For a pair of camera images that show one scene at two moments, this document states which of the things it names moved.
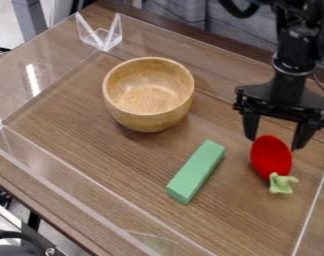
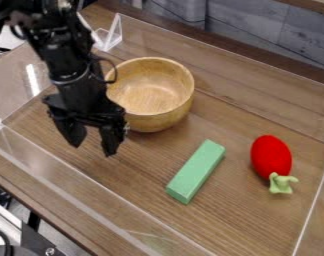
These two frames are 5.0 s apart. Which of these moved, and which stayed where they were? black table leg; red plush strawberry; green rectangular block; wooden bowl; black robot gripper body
Moved: black robot gripper body
Stayed: black table leg; wooden bowl; green rectangular block; red plush strawberry
